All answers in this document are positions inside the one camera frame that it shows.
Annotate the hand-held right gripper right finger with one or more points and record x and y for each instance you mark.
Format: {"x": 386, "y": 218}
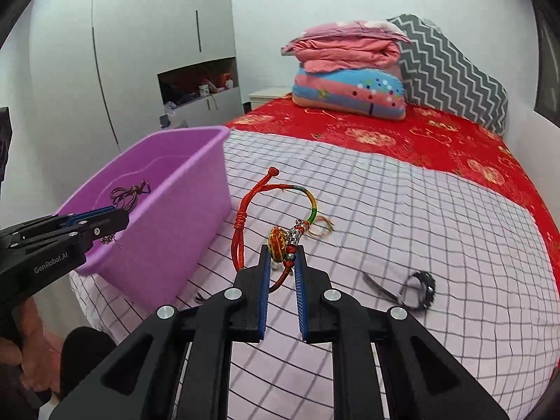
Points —
{"x": 301, "y": 302}

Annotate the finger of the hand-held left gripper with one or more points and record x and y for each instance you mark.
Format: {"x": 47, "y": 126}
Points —
{"x": 94, "y": 213}
{"x": 109, "y": 224}

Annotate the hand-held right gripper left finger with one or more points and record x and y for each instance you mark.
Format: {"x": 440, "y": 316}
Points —
{"x": 263, "y": 297}

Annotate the purple plastic tub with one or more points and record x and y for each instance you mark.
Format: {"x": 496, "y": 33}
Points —
{"x": 175, "y": 218}

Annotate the person's left hand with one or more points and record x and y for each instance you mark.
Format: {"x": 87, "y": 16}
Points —
{"x": 37, "y": 350}

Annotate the person's dark clothed leg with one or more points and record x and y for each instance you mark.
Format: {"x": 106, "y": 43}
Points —
{"x": 85, "y": 354}

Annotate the pink checked bed sheet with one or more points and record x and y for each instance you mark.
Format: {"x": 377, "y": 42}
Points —
{"x": 393, "y": 227}

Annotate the black wristwatch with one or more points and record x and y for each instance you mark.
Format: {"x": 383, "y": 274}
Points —
{"x": 426, "y": 289}

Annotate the clutter in wardrobe niche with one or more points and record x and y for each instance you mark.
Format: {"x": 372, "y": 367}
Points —
{"x": 205, "y": 85}

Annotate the red patterned bed sheet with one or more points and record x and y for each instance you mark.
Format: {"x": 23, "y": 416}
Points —
{"x": 393, "y": 140}

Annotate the white wardrobe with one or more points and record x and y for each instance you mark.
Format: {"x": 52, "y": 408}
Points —
{"x": 144, "y": 30}

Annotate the white nightstand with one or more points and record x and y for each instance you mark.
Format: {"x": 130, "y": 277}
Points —
{"x": 267, "y": 96}

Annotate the colourful striped pillow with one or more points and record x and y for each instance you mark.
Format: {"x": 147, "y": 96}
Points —
{"x": 345, "y": 92}

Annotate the folded pink quilt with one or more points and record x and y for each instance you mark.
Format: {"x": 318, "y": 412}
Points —
{"x": 345, "y": 48}

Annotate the grey chevron pillow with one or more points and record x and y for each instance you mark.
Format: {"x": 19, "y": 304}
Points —
{"x": 446, "y": 70}

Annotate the white bed frame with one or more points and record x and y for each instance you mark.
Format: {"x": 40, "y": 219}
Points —
{"x": 531, "y": 122}

